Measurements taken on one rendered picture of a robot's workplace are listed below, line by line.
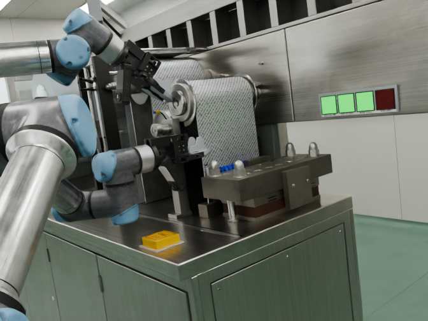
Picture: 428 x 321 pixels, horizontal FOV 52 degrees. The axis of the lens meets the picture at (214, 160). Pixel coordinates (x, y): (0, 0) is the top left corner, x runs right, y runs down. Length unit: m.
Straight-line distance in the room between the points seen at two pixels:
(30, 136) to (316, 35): 0.91
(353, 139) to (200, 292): 3.27
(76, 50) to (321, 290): 0.93
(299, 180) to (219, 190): 0.24
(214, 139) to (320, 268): 0.49
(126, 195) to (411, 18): 0.84
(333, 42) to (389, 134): 2.67
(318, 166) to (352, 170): 2.84
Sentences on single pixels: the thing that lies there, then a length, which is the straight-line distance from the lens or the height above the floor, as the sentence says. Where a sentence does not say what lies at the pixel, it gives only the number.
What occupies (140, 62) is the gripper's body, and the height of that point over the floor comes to 1.38.
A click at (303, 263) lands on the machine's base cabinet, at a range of 1.28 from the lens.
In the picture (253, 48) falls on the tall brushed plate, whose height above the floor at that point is 1.40.
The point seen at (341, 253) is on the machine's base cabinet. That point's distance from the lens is 1.41.
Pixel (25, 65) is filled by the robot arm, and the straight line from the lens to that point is 1.07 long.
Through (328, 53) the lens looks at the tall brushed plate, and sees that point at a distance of 1.36.
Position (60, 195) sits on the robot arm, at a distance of 1.08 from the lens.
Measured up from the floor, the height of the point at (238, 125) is 1.16.
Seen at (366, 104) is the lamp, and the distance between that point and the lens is 1.29.
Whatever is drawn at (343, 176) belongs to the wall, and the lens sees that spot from 4.28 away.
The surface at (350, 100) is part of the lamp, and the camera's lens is 1.32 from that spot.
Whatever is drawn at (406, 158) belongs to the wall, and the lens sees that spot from 3.93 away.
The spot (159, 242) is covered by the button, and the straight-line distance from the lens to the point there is 1.09.
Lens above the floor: 1.23
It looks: 7 degrees down
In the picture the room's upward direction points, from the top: 8 degrees counter-clockwise
